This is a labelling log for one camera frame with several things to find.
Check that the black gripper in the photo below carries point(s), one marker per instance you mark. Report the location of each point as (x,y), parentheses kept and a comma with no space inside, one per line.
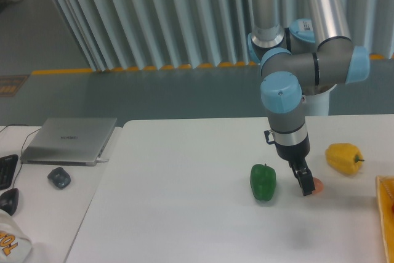
(294,147)

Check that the yellow bell pepper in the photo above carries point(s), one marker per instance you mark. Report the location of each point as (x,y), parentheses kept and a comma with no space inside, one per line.
(344,157)

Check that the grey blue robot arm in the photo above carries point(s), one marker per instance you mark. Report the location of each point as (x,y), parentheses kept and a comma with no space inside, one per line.
(287,68)

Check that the green bell pepper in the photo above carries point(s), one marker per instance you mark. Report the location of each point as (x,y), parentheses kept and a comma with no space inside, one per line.
(263,182)

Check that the yellow basket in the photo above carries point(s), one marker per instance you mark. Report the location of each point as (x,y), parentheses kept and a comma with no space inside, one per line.
(384,193)

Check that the brown egg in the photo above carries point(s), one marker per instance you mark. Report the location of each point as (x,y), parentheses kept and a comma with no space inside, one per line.
(319,186)

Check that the silver laptop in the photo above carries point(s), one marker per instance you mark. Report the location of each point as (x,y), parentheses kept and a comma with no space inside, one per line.
(69,141)

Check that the white corrugated partition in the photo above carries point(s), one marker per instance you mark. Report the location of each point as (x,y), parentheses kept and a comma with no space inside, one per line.
(158,33)

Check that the dark earbuds case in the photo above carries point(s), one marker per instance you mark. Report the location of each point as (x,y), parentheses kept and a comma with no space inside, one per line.
(59,178)

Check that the black keyboard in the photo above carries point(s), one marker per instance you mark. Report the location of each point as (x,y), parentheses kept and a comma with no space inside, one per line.
(7,166)

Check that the black computer mouse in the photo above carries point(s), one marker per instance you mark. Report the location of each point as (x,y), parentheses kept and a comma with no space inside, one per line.
(9,201)

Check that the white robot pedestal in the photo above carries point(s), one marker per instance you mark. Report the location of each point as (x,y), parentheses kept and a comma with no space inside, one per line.
(316,100)

